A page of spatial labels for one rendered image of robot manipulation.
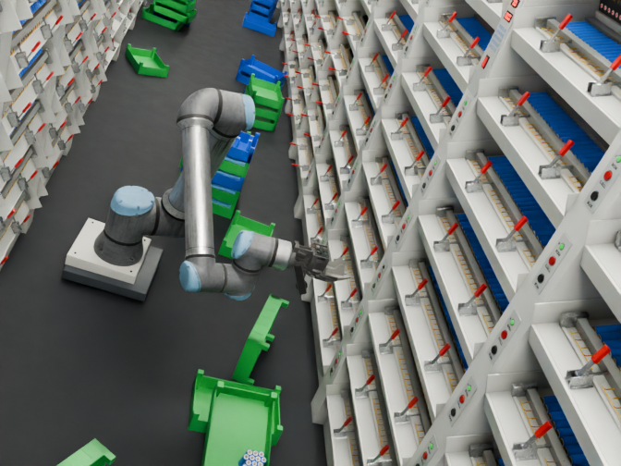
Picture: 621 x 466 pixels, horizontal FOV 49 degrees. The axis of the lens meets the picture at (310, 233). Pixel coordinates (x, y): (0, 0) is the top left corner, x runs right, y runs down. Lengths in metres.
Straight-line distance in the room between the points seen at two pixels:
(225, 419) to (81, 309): 0.71
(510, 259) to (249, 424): 1.13
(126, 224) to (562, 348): 1.74
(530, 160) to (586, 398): 0.56
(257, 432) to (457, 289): 0.91
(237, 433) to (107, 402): 0.43
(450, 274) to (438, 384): 0.28
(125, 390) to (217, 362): 0.38
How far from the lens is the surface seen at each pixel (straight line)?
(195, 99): 2.23
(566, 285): 1.35
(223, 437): 2.28
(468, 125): 1.92
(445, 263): 1.82
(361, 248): 2.49
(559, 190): 1.47
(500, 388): 1.48
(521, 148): 1.63
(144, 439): 2.28
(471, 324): 1.64
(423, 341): 1.84
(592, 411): 1.25
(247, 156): 3.24
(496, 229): 1.65
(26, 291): 2.69
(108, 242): 2.70
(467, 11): 2.56
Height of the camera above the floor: 1.74
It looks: 29 degrees down
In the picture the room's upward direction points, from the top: 23 degrees clockwise
